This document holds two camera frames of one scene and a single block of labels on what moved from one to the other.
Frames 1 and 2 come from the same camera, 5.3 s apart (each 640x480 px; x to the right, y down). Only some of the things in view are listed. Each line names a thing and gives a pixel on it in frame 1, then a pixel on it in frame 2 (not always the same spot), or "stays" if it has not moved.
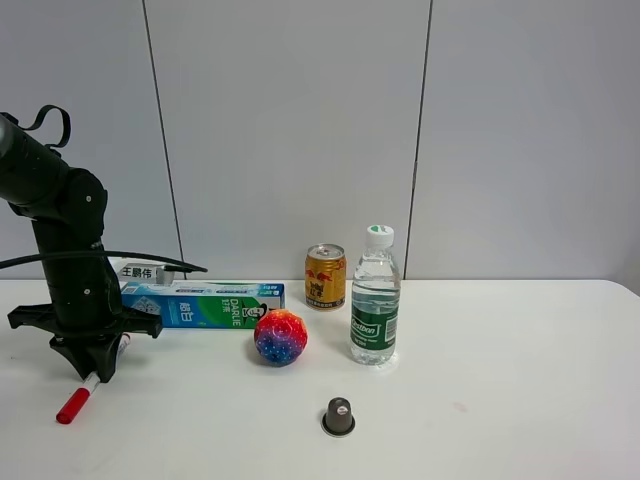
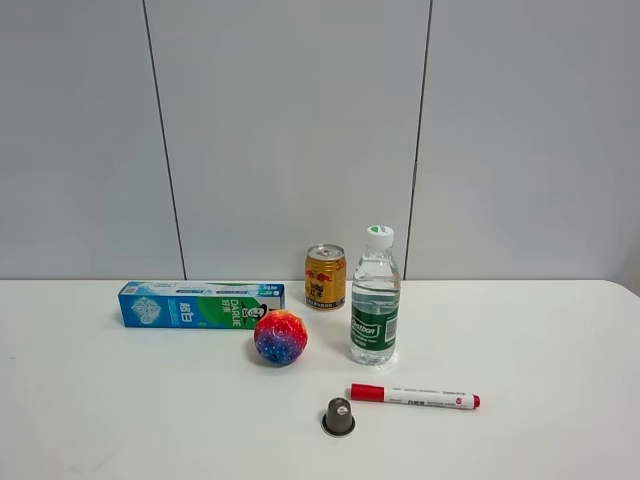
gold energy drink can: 325,276 stays
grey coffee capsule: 338,419 stays
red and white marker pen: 65,415 -> 366,392
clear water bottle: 375,301 stays
